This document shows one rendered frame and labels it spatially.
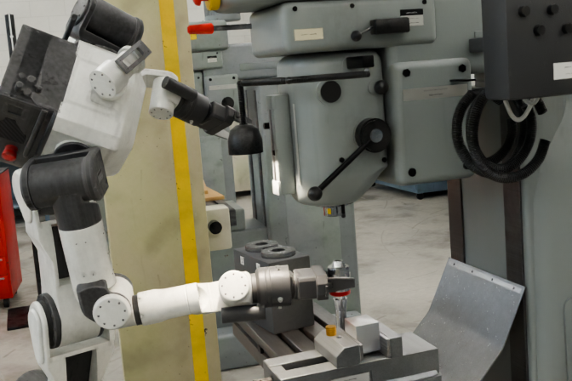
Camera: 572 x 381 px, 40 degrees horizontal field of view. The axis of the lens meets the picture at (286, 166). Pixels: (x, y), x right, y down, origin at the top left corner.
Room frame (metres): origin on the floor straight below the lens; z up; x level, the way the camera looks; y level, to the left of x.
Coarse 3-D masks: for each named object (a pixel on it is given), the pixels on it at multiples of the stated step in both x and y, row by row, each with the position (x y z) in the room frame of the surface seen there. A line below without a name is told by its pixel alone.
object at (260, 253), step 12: (240, 252) 2.07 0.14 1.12; (252, 252) 2.05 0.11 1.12; (264, 252) 1.99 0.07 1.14; (276, 252) 1.98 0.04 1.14; (288, 252) 1.97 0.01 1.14; (240, 264) 2.07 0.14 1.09; (252, 264) 2.00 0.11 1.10; (264, 264) 1.94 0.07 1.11; (276, 264) 1.93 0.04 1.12; (288, 264) 1.94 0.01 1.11; (300, 264) 1.96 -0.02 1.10; (300, 300) 1.95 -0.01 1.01; (276, 312) 1.92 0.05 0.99; (288, 312) 1.94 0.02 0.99; (300, 312) 1.95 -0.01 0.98; (312, 312) 1.97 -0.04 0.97; (264, 324) 1.96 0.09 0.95; (276, 324) 1.92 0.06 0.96; (288, 324) 1.94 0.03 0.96; (300, 324) 1.95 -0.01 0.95; (312, 324) 1.97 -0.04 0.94
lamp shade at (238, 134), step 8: (232, 128) 1.60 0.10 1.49; (240, 128) 1.59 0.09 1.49; (248, 128) 1.59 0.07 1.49; (256, 128) 1.60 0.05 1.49; (232, 136) 1.59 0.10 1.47; (240, 136) 1.58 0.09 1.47; (248, 136) 1.58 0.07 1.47; (256, 136) 1.59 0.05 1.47; (232, 144) 1.58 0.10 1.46; (240, 144) 1.58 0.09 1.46; (248, 144) 1.58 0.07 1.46; (256, 144) 1.58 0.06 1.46; (232, 152) 1.58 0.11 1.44; (240, 152) 1.58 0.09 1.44; (248, 152) 1.57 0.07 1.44; (256, 152) 1.58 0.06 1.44
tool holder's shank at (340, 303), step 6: (336, 300) 1.66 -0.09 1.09; (342, 300) 1.66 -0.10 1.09; (336, 306) 1.67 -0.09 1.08; (342, 306) 1.66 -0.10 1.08; (336, 312) 1.67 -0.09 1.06; (342, 312) 1.66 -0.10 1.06; (336, 318) 1.67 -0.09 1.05; (342, 318) 1.66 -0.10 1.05; (336, 324) 1.67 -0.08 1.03; (342, 324) 1.66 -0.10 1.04
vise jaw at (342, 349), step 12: (324, 336) 1.58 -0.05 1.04; (336, 336) 1.56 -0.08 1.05; (348, 336) 1.56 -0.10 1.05; (324, 348) 1.55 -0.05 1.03; (336, 348) 1.51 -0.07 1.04; (348, 348) 1.50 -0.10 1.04; (360, 348) 1.51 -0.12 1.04; (336, 360) 1.49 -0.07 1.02; (348, 360) 1.50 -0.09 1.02; (360, 360) 1.51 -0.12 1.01
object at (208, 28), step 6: (198, 24) 1.69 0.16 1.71; (204, 24) 1.69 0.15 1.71; (210, 24) 1.70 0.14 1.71; (240, 24) 1.72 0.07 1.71; (246, 24) 1.73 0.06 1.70; (192, 30) 1.68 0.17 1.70; (198, 30) 1.69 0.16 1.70; (204, 30) 1.69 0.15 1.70; (210, 30) 1.69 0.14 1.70; (216, 30) 1.70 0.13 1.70; (222, 30) 1.71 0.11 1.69; (228, 30) 1.72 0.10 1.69
